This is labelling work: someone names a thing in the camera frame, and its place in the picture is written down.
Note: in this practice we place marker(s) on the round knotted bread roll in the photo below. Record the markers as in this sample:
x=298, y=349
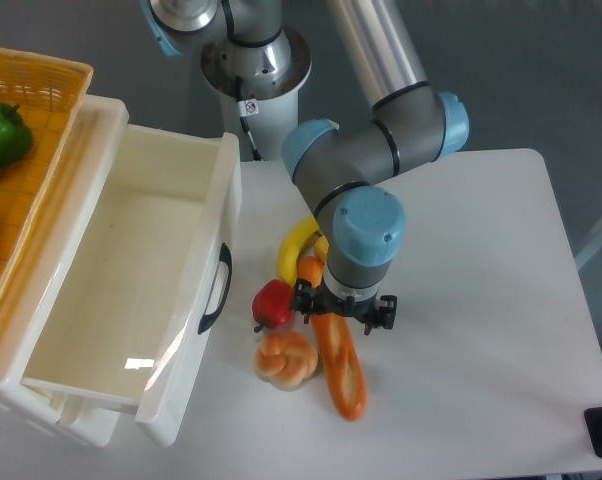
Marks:
x=286, y=360

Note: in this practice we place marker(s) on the red toy apple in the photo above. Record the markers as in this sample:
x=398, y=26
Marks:
x=271, y=306

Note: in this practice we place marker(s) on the green toy bell pepper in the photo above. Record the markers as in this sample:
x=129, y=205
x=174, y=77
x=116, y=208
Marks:
x=16, y=138

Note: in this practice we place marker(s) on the long orange baguette bread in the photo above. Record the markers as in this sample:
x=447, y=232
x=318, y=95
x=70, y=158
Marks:
x=341, y=366

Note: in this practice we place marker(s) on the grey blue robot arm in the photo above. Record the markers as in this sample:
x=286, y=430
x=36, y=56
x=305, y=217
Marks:
x=340, y=176

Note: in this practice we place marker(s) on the yellow toy banana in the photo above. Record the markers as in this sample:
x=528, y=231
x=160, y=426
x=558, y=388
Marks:
x=306, y=234

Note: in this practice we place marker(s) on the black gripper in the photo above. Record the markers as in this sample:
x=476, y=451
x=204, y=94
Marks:
x=374, y=312

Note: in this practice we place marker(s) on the yellow woven basket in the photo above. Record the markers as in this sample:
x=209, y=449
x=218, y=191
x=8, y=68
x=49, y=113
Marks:
x=48, y=92

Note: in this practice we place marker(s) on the white plastic drawer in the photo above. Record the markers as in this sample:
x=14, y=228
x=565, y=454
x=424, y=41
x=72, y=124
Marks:
x=130, y=324

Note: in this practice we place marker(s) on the white drawer cabinet frame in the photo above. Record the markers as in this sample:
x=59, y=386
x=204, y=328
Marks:
x=26, y=304

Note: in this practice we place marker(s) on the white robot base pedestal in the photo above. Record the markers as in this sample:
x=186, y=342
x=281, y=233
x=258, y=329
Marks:
x=258, y=90

